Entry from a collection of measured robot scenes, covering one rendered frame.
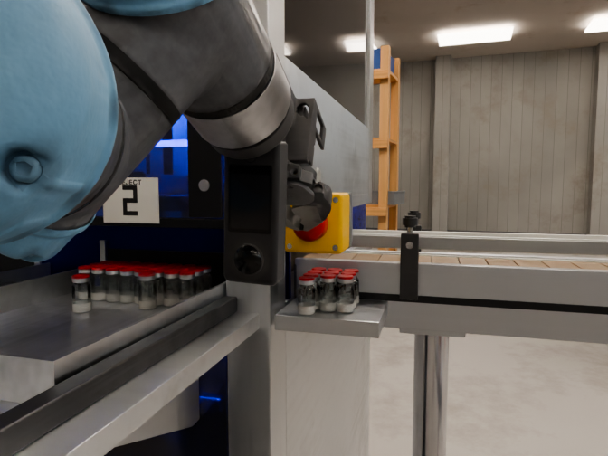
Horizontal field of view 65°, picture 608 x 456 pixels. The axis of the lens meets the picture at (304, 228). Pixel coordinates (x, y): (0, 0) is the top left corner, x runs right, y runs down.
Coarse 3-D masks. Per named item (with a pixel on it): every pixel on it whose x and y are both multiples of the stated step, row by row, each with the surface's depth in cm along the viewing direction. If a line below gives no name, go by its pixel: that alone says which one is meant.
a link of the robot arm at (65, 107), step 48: (0, 0) 8; (48, 0) 9; (0, 48) 8; (48, 48) 9; (96, 48) 12; (0, 96) 9; (48, 96) 9; (96, 96) 11; (0, 144) 9; (48, 144) 9; (96, 144) 12; (0, 192) 9; (48, 192) 10; (96, 192) 18; (0, 240) 12
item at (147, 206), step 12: (132, 180) 63; (144, 180) 62; (156, 180) 62; (120, 192) 64; (132, 192) 63; (144, 192) 63; (156, 192) 62; (108, 204) 64; (120, 204) 64; (132, 204) 63; (144, 204) 63; (156, 204) 62; (108, 216) 64; (120, 216) 64; (132, 216) 63; (144, 216) 63; (156, 216) 62
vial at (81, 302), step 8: (72, 280) 59; (80, 280) 59; (88, 280) 60; (72, 288) 59; (80, 288) 59; (88, 288) 60; (72, 296) 59; (80, 296) 59; (88, 296) 60; (72, 304) 59; (80, 304) 59; (88, 304) 60; (80, 312) 59
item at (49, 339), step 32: (0, 288) 59; (32, 288) 63; (64, 288) 69; (224, 288) 61; (0, 320) 56; (32, 320) 56; (64, 320) 56; (96, 320) 56; (128, 320) 56; (160, 320) 47; (0, 352) 45; (32, 352) 45; (64, 352) 45; (96, 352) 38; (0, 384) 36; (32, 384) 35
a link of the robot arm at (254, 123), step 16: (272, 48) 31; (272, 80) 30; (272, 96) 31; (288, 96) 33; (240, 112) 30; (256, 112) 31; (272, 112) 32; (208, 128) 31; (224, 128) 31; (240, 128) 31; (256, 128) 32; (272, 128) 33; (224, 144) 33; (240, 144) 33
